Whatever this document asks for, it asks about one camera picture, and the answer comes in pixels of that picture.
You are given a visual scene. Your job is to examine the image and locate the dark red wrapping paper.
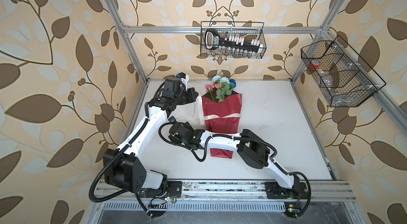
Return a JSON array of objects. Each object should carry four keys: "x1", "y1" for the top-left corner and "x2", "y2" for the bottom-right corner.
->
[{"x1": 201, "y1": 90, "x2": 243, "y2": 159}]

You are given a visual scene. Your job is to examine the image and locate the light blue fake rose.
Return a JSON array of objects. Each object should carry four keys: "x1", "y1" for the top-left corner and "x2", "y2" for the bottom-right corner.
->
[{"x1": 212, "y1": 73, "x2": 234, "y2": 102}]

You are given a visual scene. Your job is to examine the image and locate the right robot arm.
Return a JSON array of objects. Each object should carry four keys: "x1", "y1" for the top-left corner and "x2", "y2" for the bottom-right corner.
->
[{"x1": 159, "y1": 122, "x2": 312, "y2": 219}]

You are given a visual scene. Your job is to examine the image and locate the wire basket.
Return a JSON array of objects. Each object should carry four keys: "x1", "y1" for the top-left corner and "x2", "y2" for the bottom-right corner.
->
[
  {"x1": 301, "y1": 35, "x2": 386, "y2": 107},
  {"x1": 200, "y1": 21, "x2": 267, "y2": 59}
]

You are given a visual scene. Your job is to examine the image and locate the magenta fake rose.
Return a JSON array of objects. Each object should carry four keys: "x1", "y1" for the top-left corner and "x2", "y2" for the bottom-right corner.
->
[{"x1": 206, "y1": 85, "x2": 214, "y2": 101}]

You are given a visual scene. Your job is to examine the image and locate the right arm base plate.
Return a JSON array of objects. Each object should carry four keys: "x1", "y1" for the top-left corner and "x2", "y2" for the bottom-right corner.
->
[{"x1": 265, "y1": 182, "x2": 310, "y2": 200}]

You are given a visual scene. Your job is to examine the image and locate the cream ribbon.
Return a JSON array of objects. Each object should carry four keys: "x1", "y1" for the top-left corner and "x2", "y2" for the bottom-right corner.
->
[{"x1": 175, "y1": 96, "x2": 241, "y2": 125}]

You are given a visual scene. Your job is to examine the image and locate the right wire basket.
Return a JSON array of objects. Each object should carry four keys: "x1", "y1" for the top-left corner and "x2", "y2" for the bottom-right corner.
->
[{"x1": 301, "y1": 35, "x2": 386, "y2": 107}]

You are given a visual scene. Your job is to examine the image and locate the plastic bottle red cap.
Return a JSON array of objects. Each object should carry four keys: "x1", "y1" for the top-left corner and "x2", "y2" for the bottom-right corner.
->
[{"x1": 308, "y1": 60, "x2": 340, "y2": 90}]

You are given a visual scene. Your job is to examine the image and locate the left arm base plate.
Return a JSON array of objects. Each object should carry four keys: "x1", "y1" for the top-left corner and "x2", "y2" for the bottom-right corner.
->
[{"x1": 144, "y1": 181, "x2": 183, "y2": 198}]

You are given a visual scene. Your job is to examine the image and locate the back wire basket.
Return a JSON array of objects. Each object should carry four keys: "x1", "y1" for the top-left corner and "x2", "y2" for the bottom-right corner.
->
[{"x1": 200, "y1": 21, "x2": 267, "y2": 59}]

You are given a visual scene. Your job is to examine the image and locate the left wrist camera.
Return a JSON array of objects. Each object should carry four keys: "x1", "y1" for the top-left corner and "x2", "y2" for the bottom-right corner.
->
[{"x1": 163, "y1": 72, "x2": 189, "y2": 94}]

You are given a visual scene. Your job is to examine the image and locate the black tool in basket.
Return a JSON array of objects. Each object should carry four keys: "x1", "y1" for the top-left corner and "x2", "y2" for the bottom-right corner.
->
[{"x1": 200, "y1": 28, "x2": 267, "y2": 54}]

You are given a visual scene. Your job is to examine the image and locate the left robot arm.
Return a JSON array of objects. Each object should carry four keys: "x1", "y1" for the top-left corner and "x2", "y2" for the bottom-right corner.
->
[{"x1": 89, "y1": 83, "x2": 199, "y2": 218}]

